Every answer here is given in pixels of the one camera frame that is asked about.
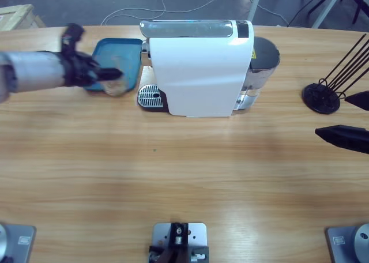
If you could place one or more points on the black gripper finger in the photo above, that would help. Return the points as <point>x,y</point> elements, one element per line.
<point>359,100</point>
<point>346,137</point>

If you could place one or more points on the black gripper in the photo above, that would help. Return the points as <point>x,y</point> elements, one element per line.
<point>78,68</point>

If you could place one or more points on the clear drinking glass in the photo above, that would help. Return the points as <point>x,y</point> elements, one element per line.
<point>116,87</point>

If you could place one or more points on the silver coffee machine lever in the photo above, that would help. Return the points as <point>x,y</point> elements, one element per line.
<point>187,29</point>

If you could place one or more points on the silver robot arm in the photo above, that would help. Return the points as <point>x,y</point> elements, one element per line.
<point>29,72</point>

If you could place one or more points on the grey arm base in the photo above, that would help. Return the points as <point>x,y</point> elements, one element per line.
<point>348,242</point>
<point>14,242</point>

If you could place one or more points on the white capsule coffee machine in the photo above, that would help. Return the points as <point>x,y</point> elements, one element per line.
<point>199,75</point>

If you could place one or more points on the blue plastic tray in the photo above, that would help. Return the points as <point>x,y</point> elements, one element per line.
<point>129,48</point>

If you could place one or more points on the black capsule holder with rods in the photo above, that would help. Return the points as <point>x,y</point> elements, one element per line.
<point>317,98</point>

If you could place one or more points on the metal drip tray grate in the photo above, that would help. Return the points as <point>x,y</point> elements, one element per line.
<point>148,95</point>

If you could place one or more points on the water tank with black lid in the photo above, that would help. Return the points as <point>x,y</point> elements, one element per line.
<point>263,52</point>

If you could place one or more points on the wooden crate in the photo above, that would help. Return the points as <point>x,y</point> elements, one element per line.
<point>17,18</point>

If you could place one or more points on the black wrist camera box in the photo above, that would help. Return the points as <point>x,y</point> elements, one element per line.
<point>72,36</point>

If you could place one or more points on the black metal chair frame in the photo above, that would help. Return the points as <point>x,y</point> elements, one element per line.
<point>357,6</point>

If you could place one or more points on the white metal frame leg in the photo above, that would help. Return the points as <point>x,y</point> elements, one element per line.
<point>255,3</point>
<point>328,6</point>

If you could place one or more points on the grey camera mount plate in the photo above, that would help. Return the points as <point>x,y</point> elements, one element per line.
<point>178,237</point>

